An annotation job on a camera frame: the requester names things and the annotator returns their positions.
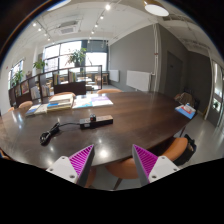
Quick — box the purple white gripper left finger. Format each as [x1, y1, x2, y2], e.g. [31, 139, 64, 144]
[47, 145, 95, 186]

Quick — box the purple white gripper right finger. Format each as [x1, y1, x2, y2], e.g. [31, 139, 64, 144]
[132, 145, 179, 186]

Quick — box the orange chair near centre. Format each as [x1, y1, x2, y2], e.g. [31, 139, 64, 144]
[105, 158, 138, 190]

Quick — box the orange chair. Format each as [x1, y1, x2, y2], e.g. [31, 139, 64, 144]
[105, 158, 138, 190]
[97, 89, 122, 94]
[163, 137, 188, 161]
[19, 101, 33, 108]

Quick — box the orange chair near right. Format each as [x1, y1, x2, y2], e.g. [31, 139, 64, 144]
[163, 137, 188, 161]

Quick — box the black bag on floor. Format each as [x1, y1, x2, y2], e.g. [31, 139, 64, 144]
[174, 134, 197, 166]

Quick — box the black power strip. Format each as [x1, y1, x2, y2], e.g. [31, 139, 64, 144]
[79, 115, 113, 129]

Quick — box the open colourful magazine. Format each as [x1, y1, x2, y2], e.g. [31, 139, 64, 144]
[72, 96, 113, 109]

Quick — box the stack of books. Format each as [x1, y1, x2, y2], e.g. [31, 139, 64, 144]
[47, 94, 74, 111]

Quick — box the flat book on table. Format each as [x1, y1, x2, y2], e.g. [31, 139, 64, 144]
[26, 104, 47, 116]

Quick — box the orange chair far left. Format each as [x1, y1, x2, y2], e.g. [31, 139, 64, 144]
[19, 101, 33, 108]

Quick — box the orange chair far side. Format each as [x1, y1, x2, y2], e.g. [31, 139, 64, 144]
[97, 89, 122, 94]

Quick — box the dark wooden bookshelf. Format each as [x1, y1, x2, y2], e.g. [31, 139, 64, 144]
[9, 65, 102, 107]

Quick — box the potted plant on left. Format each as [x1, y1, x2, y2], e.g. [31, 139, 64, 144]
[33, 59, 47, 73]

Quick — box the potted plant at window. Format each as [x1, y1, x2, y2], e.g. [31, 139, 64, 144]
[67, 48, 86, 67]

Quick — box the ceiling air conditioner vent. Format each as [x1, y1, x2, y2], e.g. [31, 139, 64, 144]
[56, 21, 79, 36]

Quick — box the round ceiling lamp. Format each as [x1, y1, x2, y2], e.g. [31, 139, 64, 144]
[145, 4, 169, 17]

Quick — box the black coiled power cable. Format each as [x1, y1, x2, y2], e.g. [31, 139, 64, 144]
[39, 121, 81, 146]

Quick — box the white wall radiator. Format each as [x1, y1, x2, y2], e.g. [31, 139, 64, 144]
[126, 70, 150, 91]

